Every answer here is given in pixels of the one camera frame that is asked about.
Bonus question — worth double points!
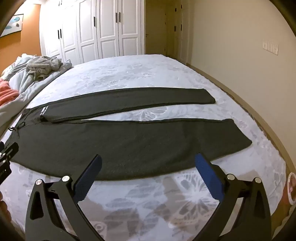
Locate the round pink-rimmed object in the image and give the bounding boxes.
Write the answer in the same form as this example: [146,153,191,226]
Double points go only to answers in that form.
[287,173,296,205]

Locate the framed wall picture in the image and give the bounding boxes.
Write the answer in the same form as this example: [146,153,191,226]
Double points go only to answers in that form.
[0,14,24,37]

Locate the coral pink cloth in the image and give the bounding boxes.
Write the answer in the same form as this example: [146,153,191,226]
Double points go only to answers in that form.
[0,78,20,106]

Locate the light grey duvet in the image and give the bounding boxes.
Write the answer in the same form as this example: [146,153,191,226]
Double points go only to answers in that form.
[0,53,74,137]

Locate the black pants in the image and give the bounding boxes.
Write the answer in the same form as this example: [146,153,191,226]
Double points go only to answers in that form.
[8,88,252,181]

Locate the dark wooden door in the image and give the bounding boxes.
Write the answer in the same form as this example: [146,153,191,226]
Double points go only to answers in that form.
[146,0,186,65]

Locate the white wardrobe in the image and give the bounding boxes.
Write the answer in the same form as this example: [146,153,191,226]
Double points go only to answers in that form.
[39,0,145,66]

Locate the bed with white floral sheet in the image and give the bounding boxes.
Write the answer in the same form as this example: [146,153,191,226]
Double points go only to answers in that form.
[0,54,289,241]

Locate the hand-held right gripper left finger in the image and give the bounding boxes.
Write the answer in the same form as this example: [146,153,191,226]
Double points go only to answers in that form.
[25,154,102,241]

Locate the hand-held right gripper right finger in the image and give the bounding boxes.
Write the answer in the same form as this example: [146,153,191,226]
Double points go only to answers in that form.
[192,153,271,241]

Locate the crumpled grey garment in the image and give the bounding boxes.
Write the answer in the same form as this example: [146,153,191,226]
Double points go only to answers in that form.
[26,56,63,80]

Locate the white wall switch panel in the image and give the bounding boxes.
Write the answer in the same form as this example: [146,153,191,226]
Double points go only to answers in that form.
[262,42,279,55]

